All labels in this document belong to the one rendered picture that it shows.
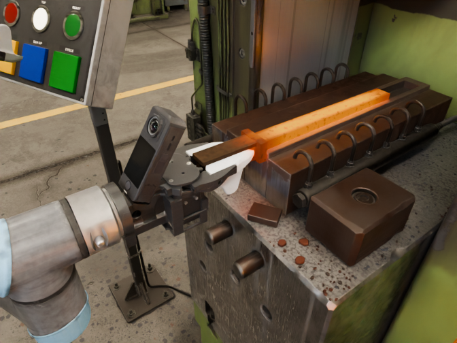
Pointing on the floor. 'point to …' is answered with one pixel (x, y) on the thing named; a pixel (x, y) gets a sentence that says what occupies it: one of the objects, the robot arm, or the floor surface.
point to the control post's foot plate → (130, 304)
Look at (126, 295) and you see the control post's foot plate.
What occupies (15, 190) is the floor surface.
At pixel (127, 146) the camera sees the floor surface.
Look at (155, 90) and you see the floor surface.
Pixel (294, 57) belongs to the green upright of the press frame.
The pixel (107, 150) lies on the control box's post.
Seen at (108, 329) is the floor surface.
